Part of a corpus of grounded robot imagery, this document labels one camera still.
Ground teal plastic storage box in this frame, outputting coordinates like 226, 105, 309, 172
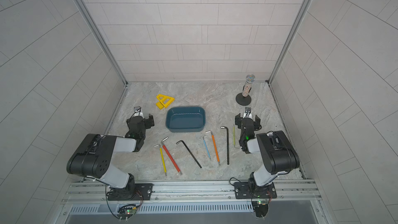
165, 106, 206, 133

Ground left green circuit board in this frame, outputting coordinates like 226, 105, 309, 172
117, 204, 137, 222

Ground orange hex key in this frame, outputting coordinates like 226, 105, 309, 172
205, 131, 221, 166

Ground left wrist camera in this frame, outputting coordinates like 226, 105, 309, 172
132, 106, 143, 117

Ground red hex key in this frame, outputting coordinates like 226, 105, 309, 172
161, 137, 182, 175

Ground long black hex key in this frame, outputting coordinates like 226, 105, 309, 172
220, 126, 230, 165

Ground black stand with glitter tube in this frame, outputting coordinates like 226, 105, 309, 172
235, 74, 256, 106

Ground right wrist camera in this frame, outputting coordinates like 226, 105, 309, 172
244, 107, 252, 118

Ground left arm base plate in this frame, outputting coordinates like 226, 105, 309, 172
106, 183, 153, 201

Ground thin green hex key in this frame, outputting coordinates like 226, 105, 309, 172
233, 125, 239, 149

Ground aluminium mounting rail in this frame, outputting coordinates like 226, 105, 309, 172
60, 178, 322, 206

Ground yellow hex key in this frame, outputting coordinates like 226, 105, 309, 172
154, 144, 167, 177

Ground yellow plastic triangle holder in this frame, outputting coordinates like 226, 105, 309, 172
155, 94, 175, 110

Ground blue hex key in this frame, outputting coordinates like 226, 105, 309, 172
202, 135, 211, 160

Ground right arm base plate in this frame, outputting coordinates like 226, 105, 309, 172
232, 181, 277, 200

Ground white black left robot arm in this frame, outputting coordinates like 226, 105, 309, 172
66, 113, 154, 201

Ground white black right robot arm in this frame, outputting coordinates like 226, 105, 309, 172
235, 114, 300, 196

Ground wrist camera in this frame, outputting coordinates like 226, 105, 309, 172
132, 106, 143, 117
244, 107, 252, 118

